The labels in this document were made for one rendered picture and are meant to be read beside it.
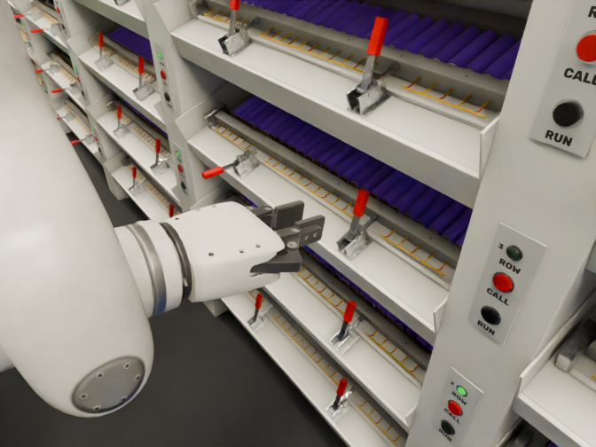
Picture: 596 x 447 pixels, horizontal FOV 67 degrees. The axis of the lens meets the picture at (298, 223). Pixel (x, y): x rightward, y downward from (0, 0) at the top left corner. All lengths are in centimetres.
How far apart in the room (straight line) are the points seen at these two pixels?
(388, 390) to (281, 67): 48
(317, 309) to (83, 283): 56
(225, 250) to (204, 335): 80
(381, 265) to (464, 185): 20
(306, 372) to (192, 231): 58
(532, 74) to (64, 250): 32
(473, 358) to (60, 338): 39
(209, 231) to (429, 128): 23
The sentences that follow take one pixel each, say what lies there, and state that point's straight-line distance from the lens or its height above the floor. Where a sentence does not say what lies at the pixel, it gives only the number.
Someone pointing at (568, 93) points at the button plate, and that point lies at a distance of 36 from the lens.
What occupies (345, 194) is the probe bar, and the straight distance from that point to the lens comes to 64.
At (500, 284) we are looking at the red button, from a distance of 44.
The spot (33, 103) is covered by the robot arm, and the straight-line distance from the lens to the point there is 31.
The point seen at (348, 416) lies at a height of 12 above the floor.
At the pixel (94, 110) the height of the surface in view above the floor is 35.
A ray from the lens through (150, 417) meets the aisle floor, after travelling 110.
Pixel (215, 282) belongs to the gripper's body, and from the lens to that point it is 41.
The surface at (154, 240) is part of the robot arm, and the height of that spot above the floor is 67.
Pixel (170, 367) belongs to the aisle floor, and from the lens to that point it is 116.
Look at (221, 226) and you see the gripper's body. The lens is 44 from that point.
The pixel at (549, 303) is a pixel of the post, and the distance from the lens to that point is 43.
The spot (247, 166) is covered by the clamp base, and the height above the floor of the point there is 53.
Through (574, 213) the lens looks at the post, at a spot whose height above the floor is 72.
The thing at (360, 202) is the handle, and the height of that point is 59.
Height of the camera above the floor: 91
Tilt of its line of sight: 37 degrees down
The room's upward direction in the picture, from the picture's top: straight up
